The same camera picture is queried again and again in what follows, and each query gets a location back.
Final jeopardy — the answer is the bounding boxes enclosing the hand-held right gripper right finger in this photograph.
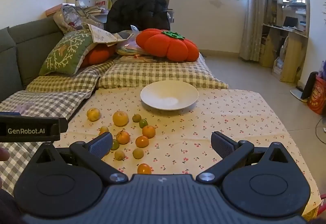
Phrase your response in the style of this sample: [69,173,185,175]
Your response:
[196,131,296,185]

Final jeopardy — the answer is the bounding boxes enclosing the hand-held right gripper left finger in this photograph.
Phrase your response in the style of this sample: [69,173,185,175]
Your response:
[31,132,129,185]

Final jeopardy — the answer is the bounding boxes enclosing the orange tangerine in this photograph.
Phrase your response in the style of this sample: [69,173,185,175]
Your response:
[137,163,152,175]
[135,136,149,148]
[142,125,156,138]
[116,130,130,144]

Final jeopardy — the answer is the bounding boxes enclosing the orange tomatoes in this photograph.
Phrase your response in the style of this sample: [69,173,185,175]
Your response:
[113,111,129,127]

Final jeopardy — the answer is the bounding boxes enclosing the white ribbed plate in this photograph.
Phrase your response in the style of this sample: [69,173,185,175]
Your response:
[140,81,199,110]

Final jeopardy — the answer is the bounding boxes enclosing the cherry print tablecloth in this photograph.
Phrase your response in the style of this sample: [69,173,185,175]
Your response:
[52,88,321,217]

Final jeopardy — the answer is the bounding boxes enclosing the pink cloth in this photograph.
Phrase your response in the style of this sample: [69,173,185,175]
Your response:
[18,102,35,115]

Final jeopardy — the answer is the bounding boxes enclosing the grey checked seat cushion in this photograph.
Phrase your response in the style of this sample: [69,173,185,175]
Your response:
[25,60,115,92]
[0,90,95,195]
[98,54,229,89]

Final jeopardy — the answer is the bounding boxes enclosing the grey-green sofa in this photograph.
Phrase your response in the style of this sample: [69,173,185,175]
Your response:
[0,17,64,102]

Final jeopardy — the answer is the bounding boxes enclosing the green leaf-print pillow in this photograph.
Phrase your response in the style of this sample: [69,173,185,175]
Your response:
[39,29,98,75]

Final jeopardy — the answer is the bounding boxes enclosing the plain orange plush cushion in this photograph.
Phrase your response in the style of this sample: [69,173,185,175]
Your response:
[80,43,118,68]

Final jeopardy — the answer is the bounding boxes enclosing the stack of folded cloths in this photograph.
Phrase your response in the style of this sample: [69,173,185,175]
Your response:
[116,33,153,56]

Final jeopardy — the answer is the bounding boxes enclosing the black panel with white base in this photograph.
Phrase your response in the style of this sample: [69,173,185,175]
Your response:
[290,71,319,102]

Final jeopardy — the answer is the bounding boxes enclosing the red bag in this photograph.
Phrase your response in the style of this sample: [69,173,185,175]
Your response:
[307,74,326,115]

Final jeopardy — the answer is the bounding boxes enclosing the floral print cloth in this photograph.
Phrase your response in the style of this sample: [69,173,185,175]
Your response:
[88,24,133,44]

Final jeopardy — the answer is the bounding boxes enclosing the orange pumpkin cushion green stem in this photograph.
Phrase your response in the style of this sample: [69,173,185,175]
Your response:
[136,29,199,62]

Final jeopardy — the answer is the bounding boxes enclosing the patterned clear bag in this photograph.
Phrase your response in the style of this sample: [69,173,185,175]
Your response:
[53,5,104,33]

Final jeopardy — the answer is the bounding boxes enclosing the wooden shelf unit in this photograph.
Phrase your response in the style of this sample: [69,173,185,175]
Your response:
[260,0,311,83]

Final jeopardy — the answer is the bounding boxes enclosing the pile of newspapers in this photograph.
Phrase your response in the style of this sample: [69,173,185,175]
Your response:
[84,5,110,16]

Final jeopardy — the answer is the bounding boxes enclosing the black laptop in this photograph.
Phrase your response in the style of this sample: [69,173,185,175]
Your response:
[283,16,298,27]

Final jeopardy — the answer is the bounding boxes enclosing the black jacket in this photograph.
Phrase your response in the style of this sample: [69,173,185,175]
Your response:
[106,0,171,33]

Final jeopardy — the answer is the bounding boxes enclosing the floor cable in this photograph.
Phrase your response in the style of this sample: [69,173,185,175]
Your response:
[315,117,326,144]

